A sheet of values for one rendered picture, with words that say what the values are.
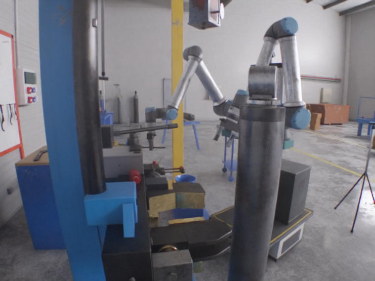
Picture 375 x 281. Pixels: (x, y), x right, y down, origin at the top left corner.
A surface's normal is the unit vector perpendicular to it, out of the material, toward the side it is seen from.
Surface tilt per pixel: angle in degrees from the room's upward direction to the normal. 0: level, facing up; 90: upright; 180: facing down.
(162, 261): 0
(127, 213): 45
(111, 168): 90
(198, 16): 90
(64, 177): 90
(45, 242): 90
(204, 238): 0
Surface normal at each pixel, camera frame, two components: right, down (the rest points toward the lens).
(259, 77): -0.40, -0.05
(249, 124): -0.73, 0.15
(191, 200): -0.06, 0.21
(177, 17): 0.20, 0.21
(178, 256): 0.00, -0.98
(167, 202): 0.45, 0.18
